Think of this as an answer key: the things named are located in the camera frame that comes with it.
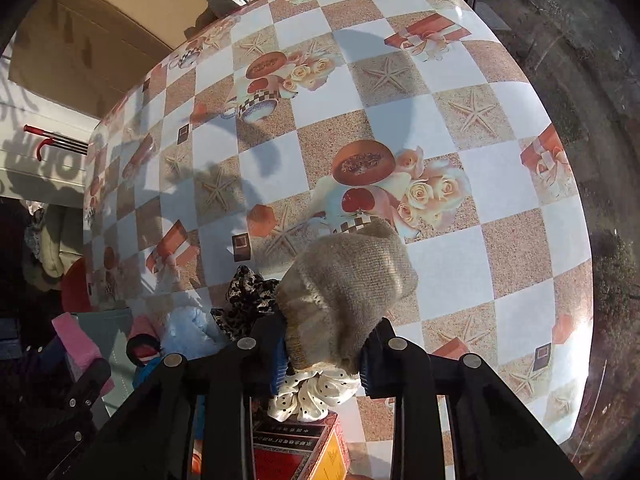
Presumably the white polka dot scrunchie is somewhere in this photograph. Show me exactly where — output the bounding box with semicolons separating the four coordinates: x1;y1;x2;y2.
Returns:
267;367;362;423

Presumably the light blue fluffy pompom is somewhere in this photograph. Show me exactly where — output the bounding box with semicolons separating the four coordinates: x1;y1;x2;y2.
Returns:
164;305;223;359

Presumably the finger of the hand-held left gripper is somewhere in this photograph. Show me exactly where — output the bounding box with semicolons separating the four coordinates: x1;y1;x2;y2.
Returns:
61;358;112;417

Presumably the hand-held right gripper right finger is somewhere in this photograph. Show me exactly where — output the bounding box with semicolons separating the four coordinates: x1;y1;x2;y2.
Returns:
357;317;583;480

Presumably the navy red striped sock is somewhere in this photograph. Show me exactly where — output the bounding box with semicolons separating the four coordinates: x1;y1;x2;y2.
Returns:
126;332;162;362

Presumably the red yellow carton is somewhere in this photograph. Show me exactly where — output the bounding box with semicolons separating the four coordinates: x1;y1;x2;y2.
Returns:
250;412;351;480

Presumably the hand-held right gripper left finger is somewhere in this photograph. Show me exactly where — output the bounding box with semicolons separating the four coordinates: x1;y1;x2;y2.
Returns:
47;306;290;480

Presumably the pale green sofa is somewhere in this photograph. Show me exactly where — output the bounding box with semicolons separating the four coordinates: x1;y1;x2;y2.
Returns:
22;202;85;292

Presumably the beige knit sock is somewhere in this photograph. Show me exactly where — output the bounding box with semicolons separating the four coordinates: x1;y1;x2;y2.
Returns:
274;217;420;376

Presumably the pink knit hat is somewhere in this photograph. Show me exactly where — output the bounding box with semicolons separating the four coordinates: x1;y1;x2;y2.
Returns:
51;312;116;397

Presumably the checkered printed tablecloth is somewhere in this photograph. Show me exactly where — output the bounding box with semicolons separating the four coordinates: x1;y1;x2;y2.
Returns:
82;0;597;480

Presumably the white cardboard box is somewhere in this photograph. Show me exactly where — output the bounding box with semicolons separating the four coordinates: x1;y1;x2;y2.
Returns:
70;306;137;426

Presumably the clothes heap on sofa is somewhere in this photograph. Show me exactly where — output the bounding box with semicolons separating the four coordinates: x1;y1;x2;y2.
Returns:
24;204;47;263

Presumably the blue fluffy sock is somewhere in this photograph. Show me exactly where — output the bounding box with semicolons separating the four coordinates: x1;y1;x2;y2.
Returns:
132;355;168;392

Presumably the red handled mop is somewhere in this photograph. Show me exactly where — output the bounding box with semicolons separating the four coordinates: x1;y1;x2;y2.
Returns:
23;124;89;162

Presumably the leopard print scrunchie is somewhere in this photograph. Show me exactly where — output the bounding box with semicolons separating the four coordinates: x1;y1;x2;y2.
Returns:
211;265;282;342

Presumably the red plastic chair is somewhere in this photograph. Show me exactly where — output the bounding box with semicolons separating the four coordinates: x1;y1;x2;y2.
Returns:
60;257;97;314

